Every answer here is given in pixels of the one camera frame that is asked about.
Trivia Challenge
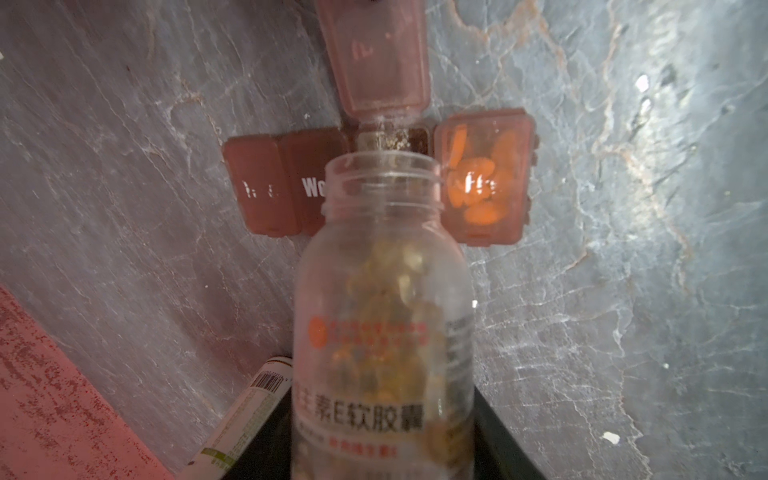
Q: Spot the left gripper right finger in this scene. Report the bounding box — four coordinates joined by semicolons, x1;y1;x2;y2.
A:
474;388;546;480

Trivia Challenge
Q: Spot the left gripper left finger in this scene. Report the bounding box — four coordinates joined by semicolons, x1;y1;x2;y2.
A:
223;395;292;480

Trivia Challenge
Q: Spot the white bottle green cap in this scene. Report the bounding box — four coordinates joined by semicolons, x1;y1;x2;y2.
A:
176;356;293;479

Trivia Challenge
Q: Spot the amber pill bottle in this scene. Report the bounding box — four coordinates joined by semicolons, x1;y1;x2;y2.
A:
291;151;475;479

